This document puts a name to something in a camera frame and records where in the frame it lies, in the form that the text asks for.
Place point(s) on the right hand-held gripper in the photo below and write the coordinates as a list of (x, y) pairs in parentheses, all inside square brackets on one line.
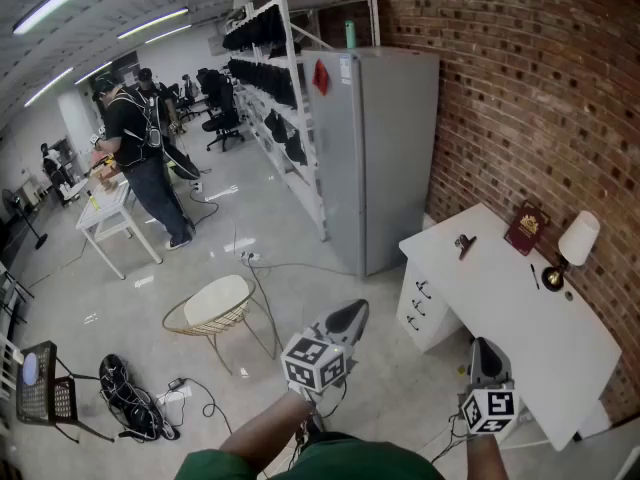
[(490, 410)]

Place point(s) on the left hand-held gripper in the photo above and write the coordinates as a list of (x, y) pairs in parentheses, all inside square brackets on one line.
[(312, 363)]

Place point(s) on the metal binder clip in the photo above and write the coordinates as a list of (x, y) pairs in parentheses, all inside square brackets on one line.
[(465, 244)]

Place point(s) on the person's left forearm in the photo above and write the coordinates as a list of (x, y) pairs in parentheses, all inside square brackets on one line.
[(270, 423)]

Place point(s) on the person's right forearm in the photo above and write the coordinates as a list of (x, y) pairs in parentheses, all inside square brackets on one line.
[(487, 458)]

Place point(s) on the white desk drawer unit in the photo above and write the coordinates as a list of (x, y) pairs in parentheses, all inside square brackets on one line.
[(437, 318)]

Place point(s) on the black pen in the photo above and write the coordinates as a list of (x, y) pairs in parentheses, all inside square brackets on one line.
[(535, 276)]

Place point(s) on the white power strip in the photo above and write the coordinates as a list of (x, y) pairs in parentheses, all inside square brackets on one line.
[(250, 256), (175, 395), (197, 186)]

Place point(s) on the round wicker chair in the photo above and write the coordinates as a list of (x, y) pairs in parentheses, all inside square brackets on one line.
[(215, 298)]

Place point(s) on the person's green shirt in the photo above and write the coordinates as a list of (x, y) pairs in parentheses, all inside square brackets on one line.
[(350, 460)]

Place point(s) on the dark red hardcover book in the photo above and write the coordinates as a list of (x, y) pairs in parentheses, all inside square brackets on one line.
[(526, 228)]

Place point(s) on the white metal shelving rack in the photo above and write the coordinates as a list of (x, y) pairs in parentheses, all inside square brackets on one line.
[(300, 183)]

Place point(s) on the white shade table lamp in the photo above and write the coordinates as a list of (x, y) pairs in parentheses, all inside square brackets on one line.
[(579, 238)]

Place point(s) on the black power adapter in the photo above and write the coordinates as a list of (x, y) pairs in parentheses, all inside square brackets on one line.
[(176, 383)]

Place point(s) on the black round reflector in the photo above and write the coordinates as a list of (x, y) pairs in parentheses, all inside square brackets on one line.
[(180, 161)]

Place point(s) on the red fridge sticker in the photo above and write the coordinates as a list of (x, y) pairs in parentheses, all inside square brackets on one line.
[(322, 78)]

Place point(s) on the white fridge label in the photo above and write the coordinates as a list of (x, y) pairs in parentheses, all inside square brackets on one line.
[(346, 70)]

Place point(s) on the row of black bags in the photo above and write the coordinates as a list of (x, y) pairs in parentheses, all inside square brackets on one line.
[(270, 80)]

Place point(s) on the white work table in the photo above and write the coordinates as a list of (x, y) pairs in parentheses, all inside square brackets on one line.
[(107, 200)]

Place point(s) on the small brown box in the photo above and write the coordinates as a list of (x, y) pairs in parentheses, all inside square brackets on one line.
[(107, 179)]

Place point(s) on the green bottle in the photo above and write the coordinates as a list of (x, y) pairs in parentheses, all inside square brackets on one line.
[(350, 35)]

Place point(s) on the black mesh chair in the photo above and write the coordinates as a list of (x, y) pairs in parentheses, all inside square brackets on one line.
[(37, 398)]

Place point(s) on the ceiling strip light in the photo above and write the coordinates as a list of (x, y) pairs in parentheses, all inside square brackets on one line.
[(169, 33), (47, 88), (152, 23), (94, 72), (60, 0)]

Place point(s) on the black standing fan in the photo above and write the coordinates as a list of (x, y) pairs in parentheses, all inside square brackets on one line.
[(11, 200)]

